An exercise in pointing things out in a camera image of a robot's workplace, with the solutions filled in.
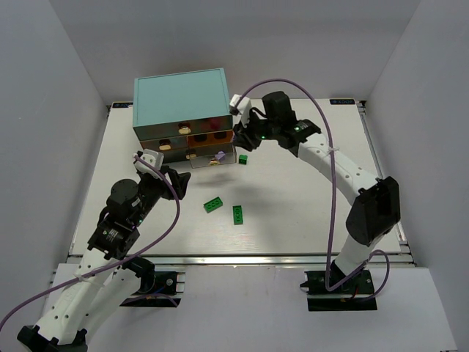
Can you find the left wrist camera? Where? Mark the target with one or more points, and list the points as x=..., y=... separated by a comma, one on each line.
x=146, y=162

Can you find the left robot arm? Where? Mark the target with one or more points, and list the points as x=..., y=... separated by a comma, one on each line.
x=104, y=280

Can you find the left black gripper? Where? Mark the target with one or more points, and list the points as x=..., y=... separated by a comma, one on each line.
x=167, y=182

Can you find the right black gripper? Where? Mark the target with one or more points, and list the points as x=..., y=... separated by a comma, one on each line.
x=250, y=133

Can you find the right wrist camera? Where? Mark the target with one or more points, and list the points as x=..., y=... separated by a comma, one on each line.
x=239, y=106

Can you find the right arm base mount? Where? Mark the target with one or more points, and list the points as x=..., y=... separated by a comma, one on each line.
x=352, y=296

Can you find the teal drawer cabinet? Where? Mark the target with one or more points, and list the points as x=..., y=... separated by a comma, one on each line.
x=180, y=96

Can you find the green long lego brick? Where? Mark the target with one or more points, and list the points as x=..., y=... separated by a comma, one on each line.
x=213, y=204

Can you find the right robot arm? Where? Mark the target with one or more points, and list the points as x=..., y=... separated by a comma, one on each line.
x=374, y=201

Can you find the small green lego cube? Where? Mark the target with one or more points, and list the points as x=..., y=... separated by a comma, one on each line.
x=243, y=159

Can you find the purple lego brick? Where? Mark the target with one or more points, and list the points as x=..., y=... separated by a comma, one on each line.
x=220, y=155

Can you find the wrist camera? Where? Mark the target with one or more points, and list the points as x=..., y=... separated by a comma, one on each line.
x=239, y=106
x=146, y=162

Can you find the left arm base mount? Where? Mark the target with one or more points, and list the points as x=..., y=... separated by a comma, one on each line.
x=155, y=287

